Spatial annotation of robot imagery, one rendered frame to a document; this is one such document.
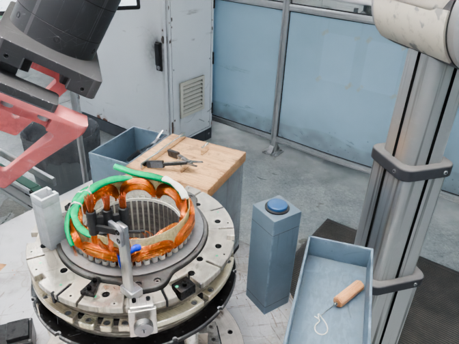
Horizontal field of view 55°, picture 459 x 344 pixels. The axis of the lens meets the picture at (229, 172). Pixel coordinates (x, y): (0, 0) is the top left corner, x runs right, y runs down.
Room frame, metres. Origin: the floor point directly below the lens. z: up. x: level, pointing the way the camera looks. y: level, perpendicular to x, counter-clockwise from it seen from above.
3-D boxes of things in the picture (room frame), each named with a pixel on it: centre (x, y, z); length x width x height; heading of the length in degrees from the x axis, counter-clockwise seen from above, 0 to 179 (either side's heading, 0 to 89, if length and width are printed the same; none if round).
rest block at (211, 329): (0.58, 0.03, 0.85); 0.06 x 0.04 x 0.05; 13
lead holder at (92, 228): (0.43, 0.14, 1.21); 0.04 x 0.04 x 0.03; 57
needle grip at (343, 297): (0.50, -0.19, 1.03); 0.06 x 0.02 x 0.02; 133
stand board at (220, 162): (0.86, 0.09, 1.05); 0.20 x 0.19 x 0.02; 66
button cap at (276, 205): (0.73, -0.10, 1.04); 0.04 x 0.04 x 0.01
